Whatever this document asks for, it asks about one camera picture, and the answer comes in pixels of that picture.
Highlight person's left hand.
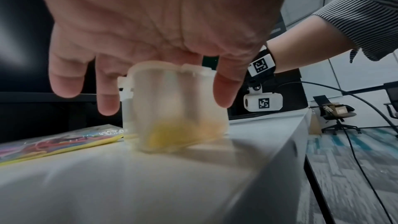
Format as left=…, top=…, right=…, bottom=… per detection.
left=32, top=0, right=293, bottom=116

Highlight translucent plastic container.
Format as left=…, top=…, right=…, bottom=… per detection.
left=117, top=61, right=231, bottom=155

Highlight person's right forearm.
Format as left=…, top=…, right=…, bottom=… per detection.
left=266, top=14, right=358, bottom=74

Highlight yellow rubber bands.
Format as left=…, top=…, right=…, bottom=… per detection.
left=146, top=117, right=225, bottom=150

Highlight large black monitor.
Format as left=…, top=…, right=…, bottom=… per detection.
left=0, top=0, right=125, bottom=144

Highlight bag of colourful rubber bands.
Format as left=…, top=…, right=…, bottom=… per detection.
left=0, top=123, right=137, bottom=166

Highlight flat cardboard piece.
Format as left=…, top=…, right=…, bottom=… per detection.
left=308, top=112, right=323, bottom=136

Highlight cardboard box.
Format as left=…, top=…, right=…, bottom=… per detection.
left=323, top=103, right=349, bottom=116

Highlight black office chair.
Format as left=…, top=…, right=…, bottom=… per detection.
left=312, top=95, right=363, bottom=136

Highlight striped sleeve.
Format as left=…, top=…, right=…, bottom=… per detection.
left=312, top=0, right=398, bottom=64

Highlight black wrist strap with marker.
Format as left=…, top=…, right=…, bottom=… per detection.
left=247, top=44, right=278, bottom=80

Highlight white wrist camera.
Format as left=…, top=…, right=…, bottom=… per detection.
left=243, top=80, right=284, bottom=112

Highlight black cable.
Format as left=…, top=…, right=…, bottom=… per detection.
left=342, top=90, right=396, bottom=224
left=275, top=81, right=398, bottom=138

